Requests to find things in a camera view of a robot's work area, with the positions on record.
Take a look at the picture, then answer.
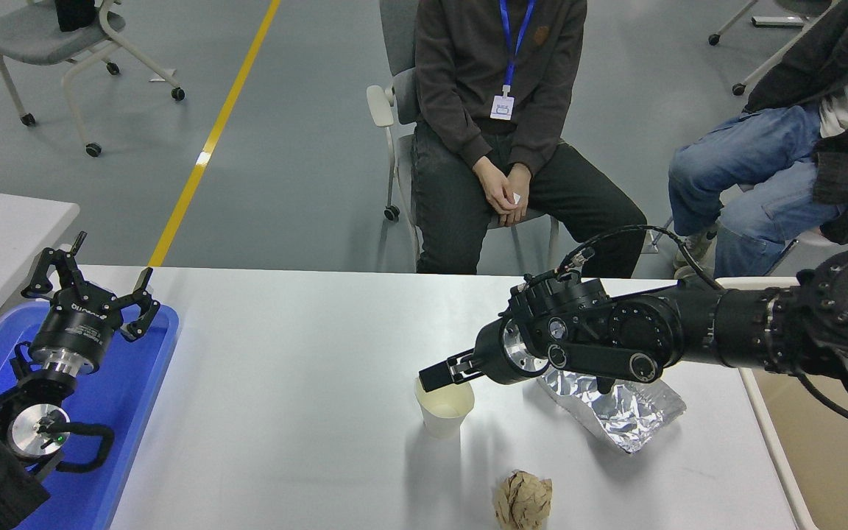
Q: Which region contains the grey chair on castors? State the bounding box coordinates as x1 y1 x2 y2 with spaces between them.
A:
708 0 837 96

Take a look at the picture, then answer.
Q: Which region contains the seated person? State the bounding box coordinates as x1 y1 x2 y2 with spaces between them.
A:
668 0 848 280
411 0 647 279

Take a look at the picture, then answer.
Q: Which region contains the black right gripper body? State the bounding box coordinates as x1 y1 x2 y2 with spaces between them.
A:
472 318 520 386

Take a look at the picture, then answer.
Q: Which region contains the person's left hand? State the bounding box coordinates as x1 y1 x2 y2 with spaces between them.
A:
500 163 534 227

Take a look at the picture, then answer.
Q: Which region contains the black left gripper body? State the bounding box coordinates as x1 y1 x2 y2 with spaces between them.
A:
30 289 124 363

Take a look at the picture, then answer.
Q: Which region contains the large beige plastic bin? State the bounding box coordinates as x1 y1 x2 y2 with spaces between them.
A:
718 277 848 530

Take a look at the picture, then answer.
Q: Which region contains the crumpled tan paper ball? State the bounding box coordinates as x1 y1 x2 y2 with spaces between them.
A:
494 471 553 530

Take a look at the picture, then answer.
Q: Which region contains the black bag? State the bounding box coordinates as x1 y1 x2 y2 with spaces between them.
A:
54 0 99 34

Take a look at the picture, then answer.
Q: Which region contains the white seat metal chair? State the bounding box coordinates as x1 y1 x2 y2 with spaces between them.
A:
645 213 848 280

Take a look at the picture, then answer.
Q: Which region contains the silver foil tray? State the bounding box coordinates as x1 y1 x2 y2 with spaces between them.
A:
538 368 687 454

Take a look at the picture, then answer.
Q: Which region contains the person's right hand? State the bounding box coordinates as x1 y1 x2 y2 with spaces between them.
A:
473 157 517 214

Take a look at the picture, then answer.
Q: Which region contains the blue lanyard with badge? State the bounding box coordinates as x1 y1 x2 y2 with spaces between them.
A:
490 0 537 121

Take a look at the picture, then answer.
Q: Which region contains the white paper cup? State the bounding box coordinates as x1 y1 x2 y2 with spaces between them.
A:
414 374 476 440

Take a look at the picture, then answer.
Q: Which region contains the grey chair with white armrest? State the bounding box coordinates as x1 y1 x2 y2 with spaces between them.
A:
367 0 561 273

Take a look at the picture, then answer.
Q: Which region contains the blue plastic tray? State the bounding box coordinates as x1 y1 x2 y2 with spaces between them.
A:
0 302 180 530

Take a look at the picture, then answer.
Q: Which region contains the grey chair with cream frame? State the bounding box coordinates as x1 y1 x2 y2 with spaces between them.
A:
0 0 186 158

